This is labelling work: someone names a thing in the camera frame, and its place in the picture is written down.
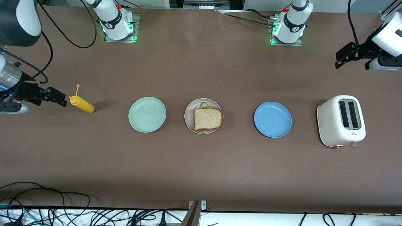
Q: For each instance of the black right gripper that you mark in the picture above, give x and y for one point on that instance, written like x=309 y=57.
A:
x=25 y=91

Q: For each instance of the aluminium profile bar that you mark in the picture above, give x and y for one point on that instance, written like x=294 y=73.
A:
x=384 y=14

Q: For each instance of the metal table clamp bracket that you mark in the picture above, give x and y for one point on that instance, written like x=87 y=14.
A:
x=193 y=216

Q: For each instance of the blue plate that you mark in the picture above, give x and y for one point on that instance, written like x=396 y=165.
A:
x=272 y=120

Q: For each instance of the green plate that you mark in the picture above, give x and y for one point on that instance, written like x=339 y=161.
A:
x=147 y=114

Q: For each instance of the black power plug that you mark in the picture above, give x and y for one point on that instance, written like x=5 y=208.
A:
x=163 y=220

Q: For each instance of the white two-slot toaster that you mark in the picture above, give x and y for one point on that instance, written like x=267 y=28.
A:
x=329 y=125

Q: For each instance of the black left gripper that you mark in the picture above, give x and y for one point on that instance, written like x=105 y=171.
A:
x=365 y=50

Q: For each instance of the black equipment box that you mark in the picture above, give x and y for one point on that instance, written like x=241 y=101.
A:
x=204 y=3

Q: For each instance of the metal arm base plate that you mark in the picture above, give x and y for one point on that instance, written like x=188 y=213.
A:
x=137 y=29
x=285 y=44

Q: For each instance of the yellow mustard squeeze bottle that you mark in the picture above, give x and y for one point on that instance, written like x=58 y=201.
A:
x=83 y=105

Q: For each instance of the brown bread slice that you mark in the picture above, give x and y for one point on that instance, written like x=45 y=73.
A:
x=204 y=105
x=207 y=118

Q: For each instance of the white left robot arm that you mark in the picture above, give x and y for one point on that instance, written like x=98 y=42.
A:
x=293 y=22

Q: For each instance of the green lettuce leaf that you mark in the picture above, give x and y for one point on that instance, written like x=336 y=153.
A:
x=201 y=131

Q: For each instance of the beige plate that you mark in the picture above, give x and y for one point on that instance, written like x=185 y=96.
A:
x=188 y=116

